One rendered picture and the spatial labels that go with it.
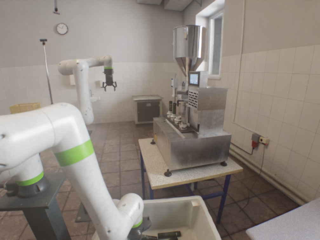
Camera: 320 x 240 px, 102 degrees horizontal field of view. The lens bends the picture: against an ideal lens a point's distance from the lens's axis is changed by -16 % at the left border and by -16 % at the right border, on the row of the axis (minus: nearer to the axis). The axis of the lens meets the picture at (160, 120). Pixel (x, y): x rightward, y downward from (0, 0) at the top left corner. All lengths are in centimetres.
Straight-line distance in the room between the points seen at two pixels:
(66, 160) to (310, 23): 238
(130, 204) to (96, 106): 438
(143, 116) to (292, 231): 385
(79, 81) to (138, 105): 302
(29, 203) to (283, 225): 121
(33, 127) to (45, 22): 503
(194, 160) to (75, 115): 88
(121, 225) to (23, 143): 41
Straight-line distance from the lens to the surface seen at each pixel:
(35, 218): 104
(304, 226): 110
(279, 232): 99
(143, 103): 419
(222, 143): 121
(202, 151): 115
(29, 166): 86
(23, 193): 93
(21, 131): 42
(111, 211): 59
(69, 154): 49
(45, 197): 89
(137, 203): 70
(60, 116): 47
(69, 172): 51
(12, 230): 226
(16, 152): 42
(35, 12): 557
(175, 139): 103
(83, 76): 129
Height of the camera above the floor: 144
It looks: 17 degrees down
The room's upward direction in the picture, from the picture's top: straight up
